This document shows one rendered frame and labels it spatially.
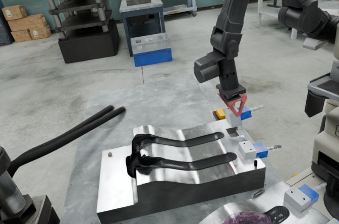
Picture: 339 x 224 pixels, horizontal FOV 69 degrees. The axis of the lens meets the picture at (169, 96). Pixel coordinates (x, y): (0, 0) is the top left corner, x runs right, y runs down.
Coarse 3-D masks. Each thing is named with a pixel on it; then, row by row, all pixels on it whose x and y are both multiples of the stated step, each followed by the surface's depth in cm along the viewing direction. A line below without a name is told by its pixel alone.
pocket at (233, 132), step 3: (225, 129) 89; (228, 129) 89; (231, 129) 89; (234, 129) 89; (237, 129) 89; (228, 132) 90; (231, 132) 90; (234, 132) 90; (237, 132) 88; (231, 135) 89; (234, 135) 89; (237, 135) 89; (240, 135) 87
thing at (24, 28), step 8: (8, 8) 581; (16, 8) 583; (24, 8) 612; (8, 16) 590; (16, 16) 592; (24, 16) 605; (32, 16) 610; (40, 16) 605; (16, 24) 603; (24, 24) 604; (32, 24) 608; (40, 24) 609; (48, 24) 638; (16, 32) 610; (24, 32) 612; (32, 32) 616; (40, 32) 619; (48, 32) 630; (16, 40) 619; (24, 40) 620
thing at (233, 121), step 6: (228, 108) 84; (246, 108) 83; (252, 108) 83; (258, 108) 83; (228, 114) 81; (234, 114) 81; (246, 114) 82; (228, 120) 84; (234, 120) 81; (240, 120) 82; (234, 126) 82
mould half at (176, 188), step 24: (216, 144) 82; (120, 168) 82; (216, 168) 74; (240, 168) 72; (264, 168) 72; (120, 192) 73; (144, 192) 68; (168, 192) 69; (192, 192) 71; (216, 192) 73; (240, 192) 75; (120, 216) 71
